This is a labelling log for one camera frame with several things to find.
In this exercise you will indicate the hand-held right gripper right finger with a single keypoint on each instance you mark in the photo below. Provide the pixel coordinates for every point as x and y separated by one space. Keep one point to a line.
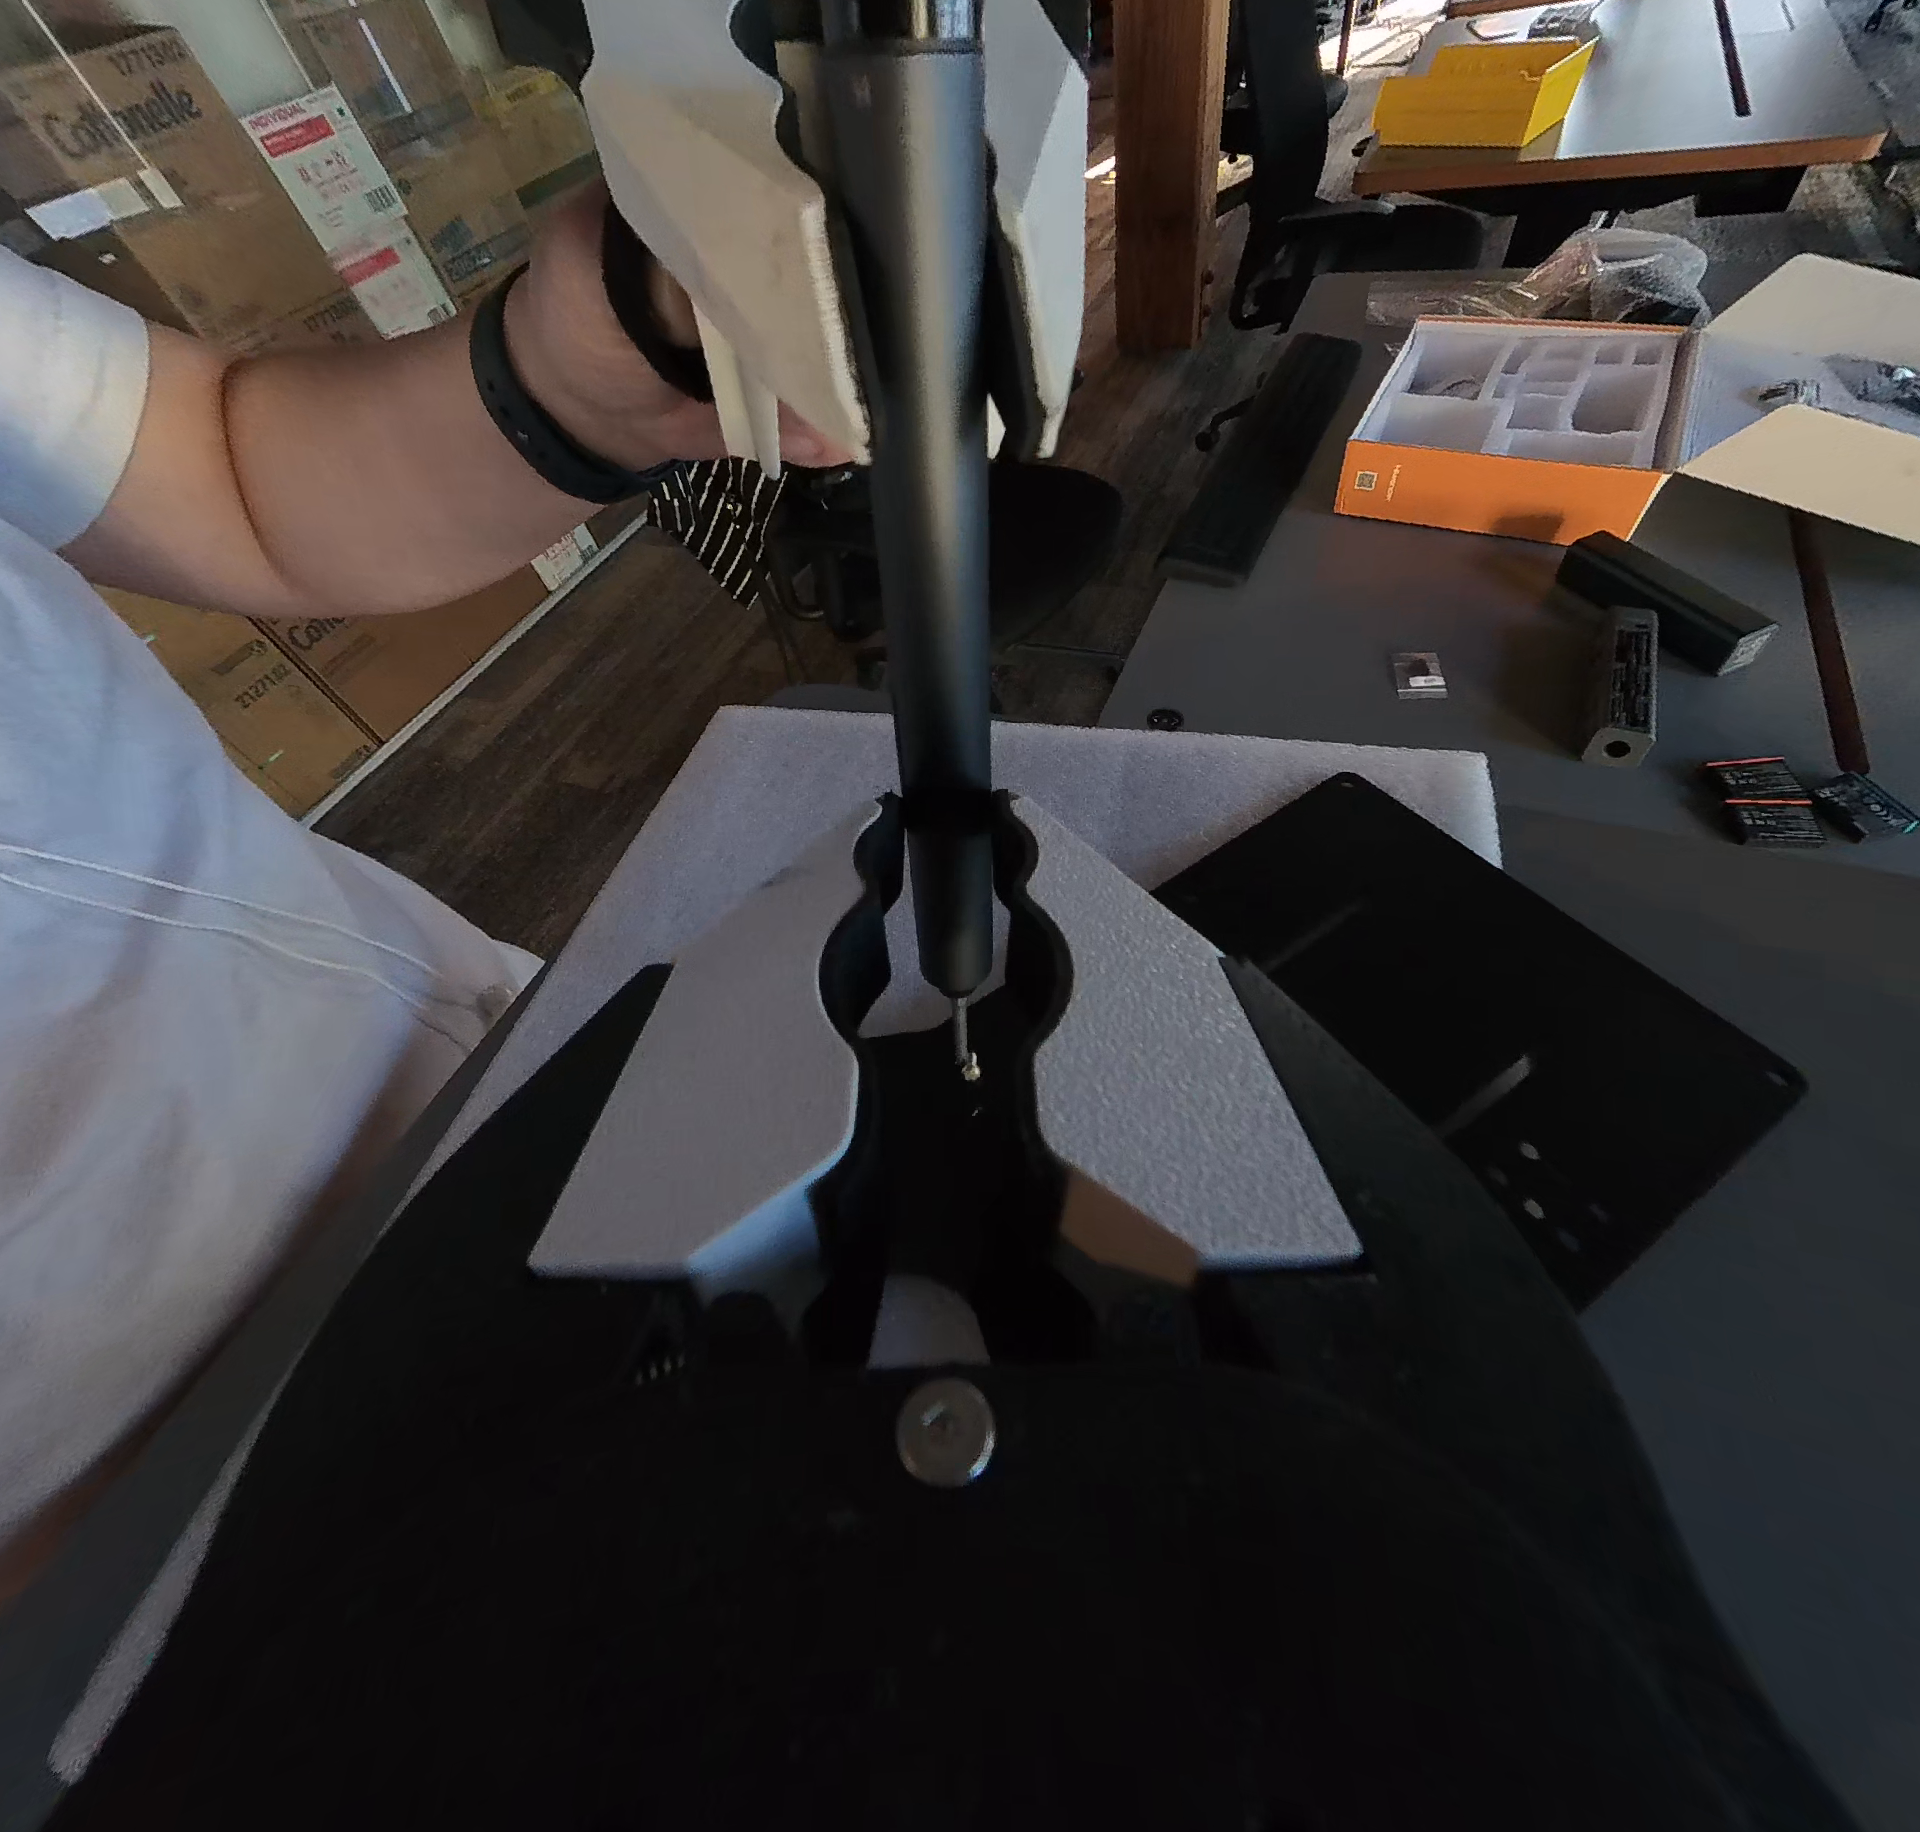
1185 1112

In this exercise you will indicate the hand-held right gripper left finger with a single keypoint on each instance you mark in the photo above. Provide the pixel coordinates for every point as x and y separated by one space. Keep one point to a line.
706 1112

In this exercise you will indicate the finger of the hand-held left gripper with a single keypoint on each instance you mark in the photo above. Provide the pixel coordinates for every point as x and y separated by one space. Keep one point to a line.
706 153
1035 183

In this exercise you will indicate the black electric screwdriver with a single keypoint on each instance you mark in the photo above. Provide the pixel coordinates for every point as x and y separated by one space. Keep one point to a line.
923 437

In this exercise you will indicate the black metal base plate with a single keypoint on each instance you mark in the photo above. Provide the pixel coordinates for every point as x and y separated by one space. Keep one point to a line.
1500 993

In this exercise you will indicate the person's left forearm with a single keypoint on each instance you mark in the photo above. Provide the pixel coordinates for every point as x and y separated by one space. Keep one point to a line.
345 483

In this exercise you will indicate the grey wooden-edged desk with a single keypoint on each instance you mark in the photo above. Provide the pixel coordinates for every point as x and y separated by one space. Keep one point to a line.
1726 1443

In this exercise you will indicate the person's left hand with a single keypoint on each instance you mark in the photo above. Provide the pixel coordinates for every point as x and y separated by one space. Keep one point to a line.
577 362

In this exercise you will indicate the black wristband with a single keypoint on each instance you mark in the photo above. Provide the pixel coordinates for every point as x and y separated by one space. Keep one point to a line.
517 407

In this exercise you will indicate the black white striped cloth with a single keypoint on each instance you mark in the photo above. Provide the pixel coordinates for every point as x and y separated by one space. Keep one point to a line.
727 527

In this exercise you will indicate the black office chair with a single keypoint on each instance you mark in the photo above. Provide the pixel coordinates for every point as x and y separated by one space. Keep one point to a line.
1320 233
1050 542

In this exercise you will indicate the white foam sheet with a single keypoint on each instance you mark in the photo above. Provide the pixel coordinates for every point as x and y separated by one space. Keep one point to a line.
721 798

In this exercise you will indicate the yellow box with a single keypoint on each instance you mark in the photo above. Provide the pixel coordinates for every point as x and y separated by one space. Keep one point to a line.
1478 99

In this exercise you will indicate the stack of cardboard boxes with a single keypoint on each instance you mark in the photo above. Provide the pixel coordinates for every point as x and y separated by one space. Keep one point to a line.
181 153

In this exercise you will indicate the small dark tag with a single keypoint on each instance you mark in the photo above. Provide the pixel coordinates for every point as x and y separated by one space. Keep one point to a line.
1422 674

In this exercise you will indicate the orange box with white lid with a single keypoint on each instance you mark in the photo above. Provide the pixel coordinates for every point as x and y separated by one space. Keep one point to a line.
1486 489

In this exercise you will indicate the grey metal block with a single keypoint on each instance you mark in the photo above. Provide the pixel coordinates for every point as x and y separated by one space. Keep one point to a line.
1622 693

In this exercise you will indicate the orange-edged grey table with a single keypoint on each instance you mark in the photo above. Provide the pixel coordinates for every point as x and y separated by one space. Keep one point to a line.
1695 77

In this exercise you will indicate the long black box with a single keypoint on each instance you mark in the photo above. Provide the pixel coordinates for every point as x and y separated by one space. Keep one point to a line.
1681 608

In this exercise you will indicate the wooden post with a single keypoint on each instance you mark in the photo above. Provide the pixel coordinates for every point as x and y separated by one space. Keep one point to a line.
1173 137

